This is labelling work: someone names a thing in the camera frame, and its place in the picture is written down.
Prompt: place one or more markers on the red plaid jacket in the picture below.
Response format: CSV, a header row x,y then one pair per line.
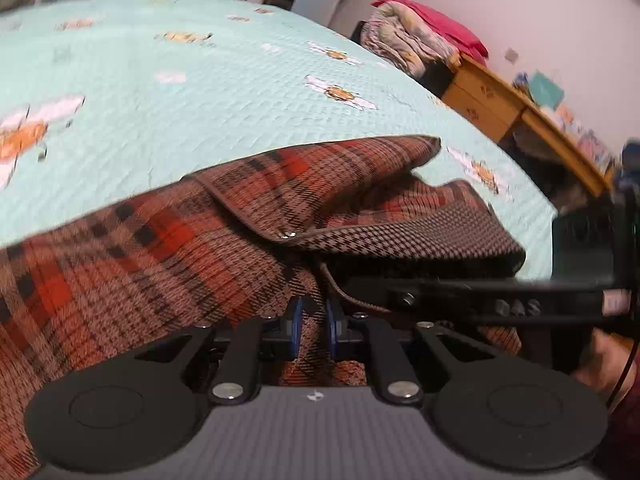
x,y
231,242

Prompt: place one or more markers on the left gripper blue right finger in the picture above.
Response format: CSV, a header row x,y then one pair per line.
x,y
336,328

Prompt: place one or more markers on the folded floral quilt pile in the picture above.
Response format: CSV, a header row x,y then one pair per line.
x,y
412,36

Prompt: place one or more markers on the light green quilted bedspread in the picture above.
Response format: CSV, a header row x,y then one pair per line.
x,y
167,87

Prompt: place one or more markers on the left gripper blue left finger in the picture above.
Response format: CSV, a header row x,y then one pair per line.
x,y
293,322

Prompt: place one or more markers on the wooden desk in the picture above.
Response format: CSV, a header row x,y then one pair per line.
x,y
496,109

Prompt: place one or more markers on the person right hand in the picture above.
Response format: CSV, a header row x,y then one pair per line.
x,y
602,369

